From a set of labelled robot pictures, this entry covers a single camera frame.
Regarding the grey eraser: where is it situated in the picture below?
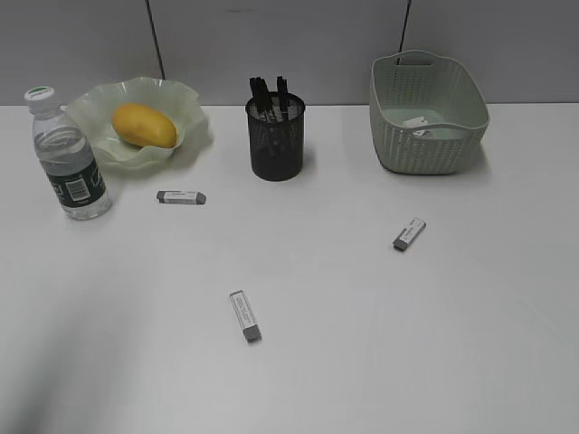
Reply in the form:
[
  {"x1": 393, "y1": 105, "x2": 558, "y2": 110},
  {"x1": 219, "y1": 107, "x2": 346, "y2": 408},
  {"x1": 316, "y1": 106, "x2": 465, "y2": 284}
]
[
  {"x1": 229, "y1": 290, "x2": 261, "y2": 344},
  {"x1": 157, "y1": 190, "x2": 206, "y2": 205},
  {"x1": 393, "y1": 218, "x2": 426, "y2": 251}
]

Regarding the black pen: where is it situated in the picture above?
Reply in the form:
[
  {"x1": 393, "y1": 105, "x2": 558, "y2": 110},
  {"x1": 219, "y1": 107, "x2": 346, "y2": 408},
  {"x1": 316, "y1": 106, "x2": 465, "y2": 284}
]
[
  {"x1": 277, "y1": 76, "x2": 289, "y2": 122},
  {"x1": 256, "y1": 77, "x2": 277, "y2": 123},
  {"x1": 250, "y1": 77, "x2": 266, "y2": 120}
]

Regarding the waste paper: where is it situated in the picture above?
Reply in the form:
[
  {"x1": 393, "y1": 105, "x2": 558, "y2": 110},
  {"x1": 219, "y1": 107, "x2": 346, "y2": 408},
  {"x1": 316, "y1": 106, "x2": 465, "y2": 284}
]
[{"x1": 403, "y1": 116, "x2": 432, "y2": 138}]

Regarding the yellow mango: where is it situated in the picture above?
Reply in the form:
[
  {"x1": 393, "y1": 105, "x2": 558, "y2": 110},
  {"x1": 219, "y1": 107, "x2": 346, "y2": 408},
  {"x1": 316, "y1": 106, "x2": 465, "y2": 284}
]
[{"x1": 111, "y1": 103, "x2": 177, "y2": 148}]

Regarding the clear plastic water bottle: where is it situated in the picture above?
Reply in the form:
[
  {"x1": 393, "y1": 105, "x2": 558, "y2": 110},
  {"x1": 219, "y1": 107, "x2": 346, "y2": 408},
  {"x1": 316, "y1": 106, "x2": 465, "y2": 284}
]
[{"x1": 24, "y1": 86, "x2": 112, "y2": 221}]

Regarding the black mesh pen holder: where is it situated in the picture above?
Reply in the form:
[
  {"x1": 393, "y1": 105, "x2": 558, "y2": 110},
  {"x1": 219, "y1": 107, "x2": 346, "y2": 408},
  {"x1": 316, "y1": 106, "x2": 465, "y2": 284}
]
[{"x1": 245, "y1": 91, "x2": 306, "y2": 182}]

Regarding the green woven plastic basket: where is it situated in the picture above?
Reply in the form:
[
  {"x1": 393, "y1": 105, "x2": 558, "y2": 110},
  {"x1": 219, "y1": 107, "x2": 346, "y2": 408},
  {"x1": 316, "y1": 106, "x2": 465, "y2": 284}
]
[{"x1": 369, "y1": 50, "x2": 489, "y2": 175}]

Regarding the green wavy glass plate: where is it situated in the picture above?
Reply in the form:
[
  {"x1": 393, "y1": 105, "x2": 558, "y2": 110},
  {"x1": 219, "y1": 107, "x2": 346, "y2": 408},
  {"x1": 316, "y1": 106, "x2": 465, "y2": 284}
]
[{"x1": 66, "y1": 77, "x2": 208, "y2": 170}]

